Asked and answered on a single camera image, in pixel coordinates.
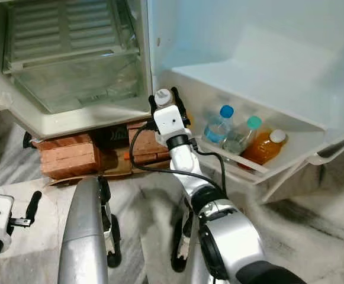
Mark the silver robot leg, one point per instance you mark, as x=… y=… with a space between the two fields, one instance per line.
x=180 y=251
x=83 y=236

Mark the white-capped pale bottle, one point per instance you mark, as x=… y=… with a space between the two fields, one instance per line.
x=163 y=97

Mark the orange squeeze bottle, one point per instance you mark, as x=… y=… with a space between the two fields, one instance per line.
x=263 y=149

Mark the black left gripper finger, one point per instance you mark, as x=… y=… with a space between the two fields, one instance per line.
x=34 y=206

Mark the white slatted shelf cover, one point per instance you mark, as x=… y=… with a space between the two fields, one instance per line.
x=71 y=29

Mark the clear crisper drawer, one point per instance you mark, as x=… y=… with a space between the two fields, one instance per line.
x=77 y=83

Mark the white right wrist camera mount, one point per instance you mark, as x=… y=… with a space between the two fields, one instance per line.
x=170 y=120

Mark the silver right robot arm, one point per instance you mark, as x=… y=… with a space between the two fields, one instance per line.
x=186 y=168

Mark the silver left robot leg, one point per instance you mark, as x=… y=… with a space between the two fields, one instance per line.
x=83 y=236

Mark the teal-capped clear bottle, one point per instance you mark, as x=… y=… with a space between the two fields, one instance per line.
x=240 y=139

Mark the black fridge foot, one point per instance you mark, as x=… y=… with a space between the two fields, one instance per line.
x=28 y=140

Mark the white fridge door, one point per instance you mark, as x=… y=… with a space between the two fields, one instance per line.
x=254 y=35

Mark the blue-capped water bottle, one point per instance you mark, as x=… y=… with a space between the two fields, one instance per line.
x=217 y=127

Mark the red brick stack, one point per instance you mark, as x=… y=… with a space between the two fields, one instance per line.
x=68 y=157
x=139 y=148

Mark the white fridge cabinet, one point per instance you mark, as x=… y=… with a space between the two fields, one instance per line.
x=83 y=123

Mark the silver right robot leg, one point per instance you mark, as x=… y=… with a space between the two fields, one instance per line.
x=180 y=251

